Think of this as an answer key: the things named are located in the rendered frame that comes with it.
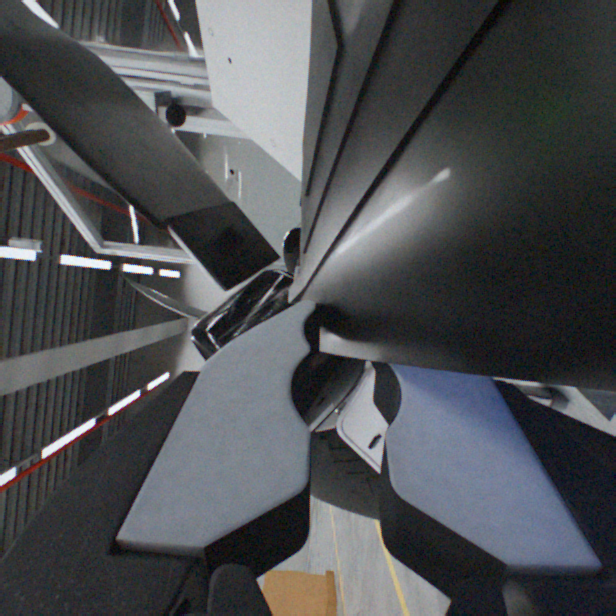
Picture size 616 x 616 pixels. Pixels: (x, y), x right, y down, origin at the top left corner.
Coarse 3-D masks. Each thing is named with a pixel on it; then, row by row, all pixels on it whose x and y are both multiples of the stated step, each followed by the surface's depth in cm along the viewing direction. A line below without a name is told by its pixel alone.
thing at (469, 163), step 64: (320, 0) 9; (384, 0) 6; (448, 0) 5; (512, 0) 4; (576, 0) 3; (320, 64) 9; (384, 64) 6; (448, 64) 5; (512, 64) 4; (576, 64) 4; (320, 128) 10; (384, 128) 7; (448, 128) 5; (512, 128) 4; (576, 128) 4; (320, 192) 11; (384, 192) 7; (448, 192) 6; (512, 192) 4; (576, 192) 4; (320, 256) 12; (384, 256) 8; (448, 256) 6; (512, 256) 5; (576, 256) 4; (320, 320) 14; (384, 320) 8; (448, 320) 6; (512, 320) 5; (576, 320) 4; (576, 384) 4
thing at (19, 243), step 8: (0, 240) 24; (8, 240) 24; (16, 240) 24; (24, 240) 24; (32, 240) 24; (40, 240) 24; (16, 248) 24; (24, 248) 24; (32, 248) 24; (40, 248) 24
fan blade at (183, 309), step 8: (128, 280) 55; (136, 288) 52; (144, 288) 55; (152, 296) 50; (160, 296) 54; (168, 304) 48; (176, 304) 50; (184, 304) 57; (184, 312) 44; (192, 312) 46; (200, 312) 48
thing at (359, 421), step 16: (368, 368) 29; (368, 384) 29; (352, 400) 30; (368, 400) 29; (352, 416) 30; (368, 416) 29; (352, 432) 30; (368, 432) 29; (384, 432) 28; (368, 448) 29
